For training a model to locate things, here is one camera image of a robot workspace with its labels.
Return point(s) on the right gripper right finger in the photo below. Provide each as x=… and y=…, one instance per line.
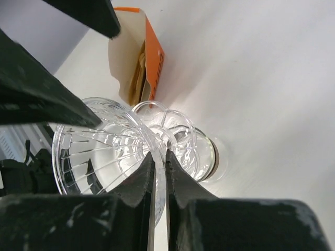
x=198, y=220

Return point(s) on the clear glass dripper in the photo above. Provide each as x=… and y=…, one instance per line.
x=95, y=161

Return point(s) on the clear glass with brown band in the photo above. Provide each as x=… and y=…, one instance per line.
x=200, y=161

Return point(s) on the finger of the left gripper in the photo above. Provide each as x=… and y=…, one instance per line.
x=31, y=94
x=98, y=15

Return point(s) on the grey cable duct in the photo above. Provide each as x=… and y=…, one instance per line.
x=9, y=148

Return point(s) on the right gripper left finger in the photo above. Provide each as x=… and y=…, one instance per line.
x=120, y=220

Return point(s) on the stack of brown filters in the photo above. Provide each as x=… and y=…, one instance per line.
x=135, y=88

